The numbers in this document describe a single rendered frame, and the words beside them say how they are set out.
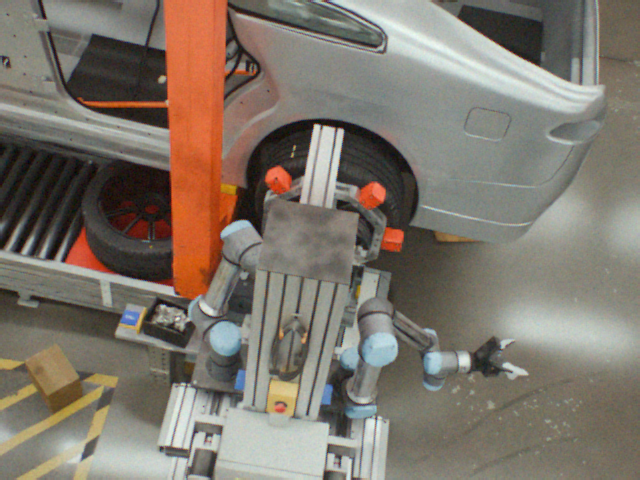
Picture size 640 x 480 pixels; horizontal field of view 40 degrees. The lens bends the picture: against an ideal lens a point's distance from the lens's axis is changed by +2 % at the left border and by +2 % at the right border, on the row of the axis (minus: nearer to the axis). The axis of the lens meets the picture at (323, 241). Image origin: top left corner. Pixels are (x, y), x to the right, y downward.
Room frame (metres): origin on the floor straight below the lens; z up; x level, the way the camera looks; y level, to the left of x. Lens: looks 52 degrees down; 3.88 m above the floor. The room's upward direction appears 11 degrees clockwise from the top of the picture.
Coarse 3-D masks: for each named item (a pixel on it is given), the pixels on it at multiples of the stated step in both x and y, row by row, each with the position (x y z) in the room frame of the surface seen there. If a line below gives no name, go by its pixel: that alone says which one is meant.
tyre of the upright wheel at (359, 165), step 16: (288, 144) 2.67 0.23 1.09; (304, 144) 2.64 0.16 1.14; (352, 144) 2.66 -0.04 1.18; (368, 144) 2.70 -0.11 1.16; (272, 160) 2.62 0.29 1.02; (288, 160) 2.56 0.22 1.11; (304, 160) 2.54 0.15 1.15; (352, 160) 2.57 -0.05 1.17; (368, 160) 2.61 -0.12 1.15; (384, 160) 2.67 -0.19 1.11; (336, 176) 2.51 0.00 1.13; (352, 176) 2.50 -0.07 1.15; (368, 176) 2.53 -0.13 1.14; (384, 176) 2.59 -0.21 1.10; (400, 176) 2.69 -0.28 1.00; (256, 192) 2.53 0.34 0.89; (400, 192) 2.63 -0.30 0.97; (256, 208) 2.52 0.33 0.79; (384, 208) 2.50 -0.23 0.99; (400, 208) 2.59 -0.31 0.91
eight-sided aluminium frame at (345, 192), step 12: (300, 180) 2.47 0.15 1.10; (288, 192) 2.43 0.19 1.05; (300, 192) 2.43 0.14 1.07; (336, 192) 2.42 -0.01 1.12; (348, 192) 2.44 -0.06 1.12; (360, 192) 2.46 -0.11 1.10; (264, 204) 2.43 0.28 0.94; (360, 204) 2.42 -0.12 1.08; (264, 216) 2.43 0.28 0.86; (372, 216) 2.42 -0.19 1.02; (384, 216) 2.47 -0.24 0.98; (264, 228) 2.43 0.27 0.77; (384, 228) 2.41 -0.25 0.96; (372, 240) 2.44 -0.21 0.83; (372, 252) 2.41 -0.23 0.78
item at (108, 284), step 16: (0, 256) 2.27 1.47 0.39; (16, 256) 2.29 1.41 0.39; (32, 256) 2.30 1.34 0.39; (16, 272) 2.26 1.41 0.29; (32, 272) 2.26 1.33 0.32; (48, 272) 2.26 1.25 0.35; (64, 272) 2.25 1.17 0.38; (80, 272) 2.26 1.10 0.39; (96, 272) 2.28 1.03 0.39; (80, 288) 2.25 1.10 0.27; (96, 288) 2.25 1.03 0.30; (112, 288) 2.24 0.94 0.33; (128, 288) 2.24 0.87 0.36; (144, 288) 2.24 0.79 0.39; (160, 288) 2.26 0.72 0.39
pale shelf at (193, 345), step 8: (128, 304) 2.10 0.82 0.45; (120, 328) 1.97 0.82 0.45; (128, 328) 1.98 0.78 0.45; (120, 336) 1.94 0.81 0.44; (128, 336) 1.94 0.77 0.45; (136, 336) 1.95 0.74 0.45; (144, 336) 1.96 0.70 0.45; (192, 336) 2.00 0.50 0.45; (200, 336) 2.01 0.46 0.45; (152, 344) 1.93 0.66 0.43; (160, 344) 1.93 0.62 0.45; (168, 344) 1.94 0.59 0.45; (192, 344) 1.96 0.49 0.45; (184, 352) 1.93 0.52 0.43; (192, 352) 1.93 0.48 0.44
